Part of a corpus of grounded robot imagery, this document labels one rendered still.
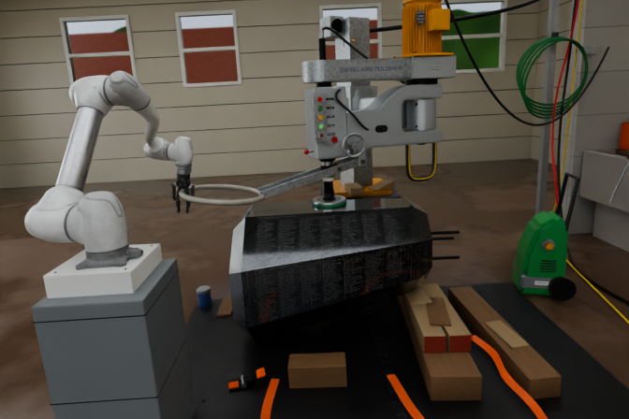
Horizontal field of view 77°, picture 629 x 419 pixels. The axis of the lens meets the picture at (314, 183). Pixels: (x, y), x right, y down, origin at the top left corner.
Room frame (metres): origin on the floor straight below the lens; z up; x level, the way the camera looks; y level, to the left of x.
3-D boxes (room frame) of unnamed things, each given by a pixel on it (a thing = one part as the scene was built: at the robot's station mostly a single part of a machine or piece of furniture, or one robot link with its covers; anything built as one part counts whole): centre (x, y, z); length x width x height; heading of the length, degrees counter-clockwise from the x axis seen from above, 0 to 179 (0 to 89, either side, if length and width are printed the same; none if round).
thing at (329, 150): (2.47, -0.17, 1.32); 0.36 x 0.22 x 0.45; 106
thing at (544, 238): (2.73, -1.65, 0.43); 0.35 x 0.35 x 0.87; 76
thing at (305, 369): (1.85, 0.03, 0.07); 0.30 x 0.12 x 0.12; 88
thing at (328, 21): (3.16, -0.19, 2.00); 0.20 x 0.18 x 0.15; 1
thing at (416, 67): (2.55, -0.43, 1.62); 0.96 x 0.25 x 0.17; 106
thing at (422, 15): (2.61, -0.73, 1.90); 0.31 x 0.28 x 0.40; 16
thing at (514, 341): (1.99, -1.03, 0.13); 0.25 x 0.10 x 0.01; 9
